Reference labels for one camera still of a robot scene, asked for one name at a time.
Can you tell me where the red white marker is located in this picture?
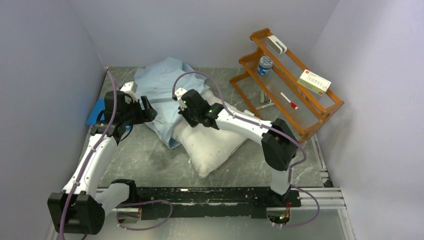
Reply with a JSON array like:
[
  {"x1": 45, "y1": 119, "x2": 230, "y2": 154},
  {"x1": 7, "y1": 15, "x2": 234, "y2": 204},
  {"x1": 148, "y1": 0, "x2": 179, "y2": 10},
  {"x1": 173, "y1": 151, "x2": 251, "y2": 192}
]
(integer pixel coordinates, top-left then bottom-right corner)
[{"x1": 279, "y1": 92, "x2": 298, "y2": 110}]

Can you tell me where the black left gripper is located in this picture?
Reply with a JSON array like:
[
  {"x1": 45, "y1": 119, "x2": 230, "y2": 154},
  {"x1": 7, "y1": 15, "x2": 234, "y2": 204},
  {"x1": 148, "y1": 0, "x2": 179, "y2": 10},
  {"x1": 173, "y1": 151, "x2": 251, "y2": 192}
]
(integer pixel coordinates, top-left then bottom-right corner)
[{"x1": 119, "y1": 95, "x2": 157, "y2": 126}]

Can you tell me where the light blue pillowcase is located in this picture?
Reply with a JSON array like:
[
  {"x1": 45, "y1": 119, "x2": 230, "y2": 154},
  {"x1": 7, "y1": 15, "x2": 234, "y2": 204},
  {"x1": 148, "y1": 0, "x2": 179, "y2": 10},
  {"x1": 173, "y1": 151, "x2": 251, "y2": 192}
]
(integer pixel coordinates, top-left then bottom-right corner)
[{"x1": 134, "y1": 57, "x2": 193, "y2": 150}]

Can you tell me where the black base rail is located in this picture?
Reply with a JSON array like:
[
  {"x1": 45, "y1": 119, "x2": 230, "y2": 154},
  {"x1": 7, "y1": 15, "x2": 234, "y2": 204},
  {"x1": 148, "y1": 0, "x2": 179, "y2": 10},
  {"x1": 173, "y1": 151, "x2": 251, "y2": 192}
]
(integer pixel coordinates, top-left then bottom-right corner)
[{"x1": 114, "y1": 186, "x2": 302, "y2": 220}]

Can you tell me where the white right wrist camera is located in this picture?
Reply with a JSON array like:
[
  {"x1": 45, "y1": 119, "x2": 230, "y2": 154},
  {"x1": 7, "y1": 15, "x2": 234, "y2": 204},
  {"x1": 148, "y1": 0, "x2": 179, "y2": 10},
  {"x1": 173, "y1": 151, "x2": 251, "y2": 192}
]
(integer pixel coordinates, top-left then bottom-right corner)
[{"x1": 172, "y1": 87, "x2": 187, "y2": 111}]

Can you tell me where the white medicine box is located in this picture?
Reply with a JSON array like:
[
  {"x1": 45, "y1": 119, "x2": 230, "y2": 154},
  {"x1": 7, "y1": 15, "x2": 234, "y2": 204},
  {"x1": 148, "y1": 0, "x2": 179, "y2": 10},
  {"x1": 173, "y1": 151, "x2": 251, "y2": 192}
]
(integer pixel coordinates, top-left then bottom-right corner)
[{"x1": 297, "y1": 69, "x2": 332, "y2": 96}]

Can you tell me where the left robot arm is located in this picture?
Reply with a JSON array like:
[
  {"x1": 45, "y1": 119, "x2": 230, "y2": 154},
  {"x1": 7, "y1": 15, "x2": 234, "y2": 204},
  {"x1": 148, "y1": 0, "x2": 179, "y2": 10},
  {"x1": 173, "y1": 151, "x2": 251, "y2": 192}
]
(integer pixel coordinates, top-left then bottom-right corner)
[{"x1": 47, "y1": 90, "x2": 157, "y2": 236}]

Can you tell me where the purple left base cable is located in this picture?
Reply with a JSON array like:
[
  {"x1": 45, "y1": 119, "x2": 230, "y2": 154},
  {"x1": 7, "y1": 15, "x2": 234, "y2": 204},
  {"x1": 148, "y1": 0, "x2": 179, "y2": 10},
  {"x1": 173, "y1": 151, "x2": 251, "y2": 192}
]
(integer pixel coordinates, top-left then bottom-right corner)
[{"x1": 115, "y1": 199, "x2": 174, "y2": 232}]

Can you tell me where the white rectangular device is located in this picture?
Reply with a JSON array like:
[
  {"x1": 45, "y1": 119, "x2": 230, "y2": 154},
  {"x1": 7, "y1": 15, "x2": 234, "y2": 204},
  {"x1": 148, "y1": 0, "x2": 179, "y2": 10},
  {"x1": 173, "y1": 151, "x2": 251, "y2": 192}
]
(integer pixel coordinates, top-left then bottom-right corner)
[{"x1": 266, "y1": 35, "x2": 288, "y2": 55}]

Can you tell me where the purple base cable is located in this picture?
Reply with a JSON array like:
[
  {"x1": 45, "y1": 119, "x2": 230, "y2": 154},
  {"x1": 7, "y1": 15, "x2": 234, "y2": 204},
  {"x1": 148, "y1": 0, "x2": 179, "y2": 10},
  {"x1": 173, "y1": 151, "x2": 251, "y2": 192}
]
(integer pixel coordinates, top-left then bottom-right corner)
[
  {"x1": 115, "y1": 199, "x2": 174, "y2": 232},
  {"x1": 271, "y1": 185, "x2": 321, "y2": 229}
]

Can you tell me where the blue white jar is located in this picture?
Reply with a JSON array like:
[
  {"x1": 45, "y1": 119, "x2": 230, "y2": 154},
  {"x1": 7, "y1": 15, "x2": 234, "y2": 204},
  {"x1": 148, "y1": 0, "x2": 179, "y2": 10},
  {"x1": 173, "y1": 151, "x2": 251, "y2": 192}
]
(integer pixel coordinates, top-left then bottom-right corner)
[{"x1": 257, "y1": 55, "x2": 274, "y2": 76}]

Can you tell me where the grey pen on table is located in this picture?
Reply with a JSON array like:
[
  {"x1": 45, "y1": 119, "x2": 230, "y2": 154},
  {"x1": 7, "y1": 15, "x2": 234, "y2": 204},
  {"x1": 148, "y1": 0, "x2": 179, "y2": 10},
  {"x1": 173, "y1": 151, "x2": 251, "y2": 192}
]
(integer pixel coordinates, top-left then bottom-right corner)
[{"x1": 255, "y1": 102, "x2": 275, "y2": 110}]

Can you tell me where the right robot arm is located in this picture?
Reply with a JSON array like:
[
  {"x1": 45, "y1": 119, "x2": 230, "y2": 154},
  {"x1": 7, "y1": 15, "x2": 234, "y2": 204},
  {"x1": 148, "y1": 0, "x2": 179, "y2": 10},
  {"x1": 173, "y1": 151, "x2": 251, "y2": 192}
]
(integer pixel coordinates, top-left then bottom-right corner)
[{"x1": 172, "y1": 88, "x2": 300, "y2": 207}]

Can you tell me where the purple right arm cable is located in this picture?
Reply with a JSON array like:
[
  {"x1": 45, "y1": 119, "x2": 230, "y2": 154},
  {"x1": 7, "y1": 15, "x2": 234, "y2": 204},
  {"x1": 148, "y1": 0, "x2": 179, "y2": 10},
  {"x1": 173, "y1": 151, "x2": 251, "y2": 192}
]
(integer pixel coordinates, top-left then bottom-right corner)
[{"x1": 172, "y1": 71, "x2": 307, "y2": 185}]

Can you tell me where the orange wooden shelf rack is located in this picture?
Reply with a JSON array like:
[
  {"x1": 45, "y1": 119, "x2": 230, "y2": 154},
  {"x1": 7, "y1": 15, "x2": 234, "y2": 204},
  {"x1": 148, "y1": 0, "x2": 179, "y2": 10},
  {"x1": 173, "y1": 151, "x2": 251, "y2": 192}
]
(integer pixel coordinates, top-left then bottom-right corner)
[{"x1": 229, "y1": 28, "x2": 344, "y2": 143}]

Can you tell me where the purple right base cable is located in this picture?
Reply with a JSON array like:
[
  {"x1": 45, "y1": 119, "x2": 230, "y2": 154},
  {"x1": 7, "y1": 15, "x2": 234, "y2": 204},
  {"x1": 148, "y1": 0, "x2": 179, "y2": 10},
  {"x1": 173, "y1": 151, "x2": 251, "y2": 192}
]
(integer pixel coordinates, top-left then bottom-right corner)
[{"x1": 271, "y1": 185, "x2": 321, "y2": 229}]

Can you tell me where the white pillow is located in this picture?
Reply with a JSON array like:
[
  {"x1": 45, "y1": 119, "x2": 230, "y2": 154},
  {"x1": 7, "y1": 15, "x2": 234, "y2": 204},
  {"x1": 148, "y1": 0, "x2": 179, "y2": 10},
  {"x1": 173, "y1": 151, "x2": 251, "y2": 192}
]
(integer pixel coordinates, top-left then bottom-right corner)
[{"x1": 170, "y1": 89, "x2": 263, "y2": 179}]

